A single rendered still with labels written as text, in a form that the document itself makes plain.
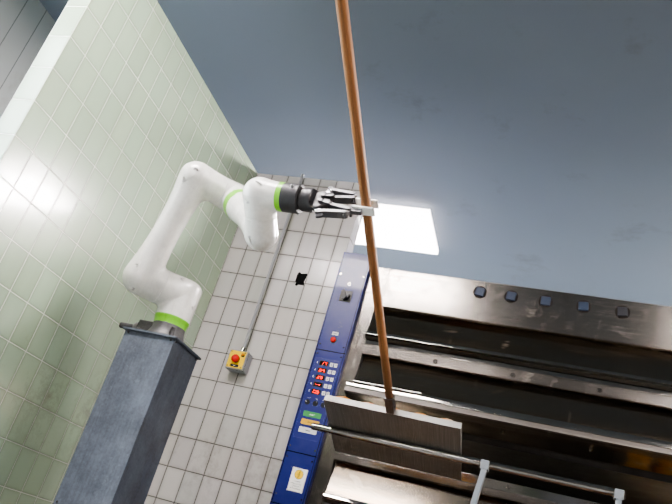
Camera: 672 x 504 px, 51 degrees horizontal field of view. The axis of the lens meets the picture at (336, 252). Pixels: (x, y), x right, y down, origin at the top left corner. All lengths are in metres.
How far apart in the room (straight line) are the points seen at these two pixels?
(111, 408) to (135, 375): 0.13
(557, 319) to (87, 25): 2.37
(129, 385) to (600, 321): 2.10
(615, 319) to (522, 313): 0.41
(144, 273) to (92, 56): 0.90
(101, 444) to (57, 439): 0.62
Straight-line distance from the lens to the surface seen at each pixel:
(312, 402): 3.44
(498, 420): 3.16
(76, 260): 2.96
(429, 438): 2.88
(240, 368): 3.57
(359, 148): 1.97
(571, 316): 3.48
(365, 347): 3.50
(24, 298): 2.78
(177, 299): 2.62
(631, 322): 3.49
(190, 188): 2.57
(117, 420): 2.50
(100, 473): 2.48
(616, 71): 3.81
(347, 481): 3.34
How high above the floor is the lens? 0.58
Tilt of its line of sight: 25 degrees up
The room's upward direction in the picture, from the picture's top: 17 degrees clockwise
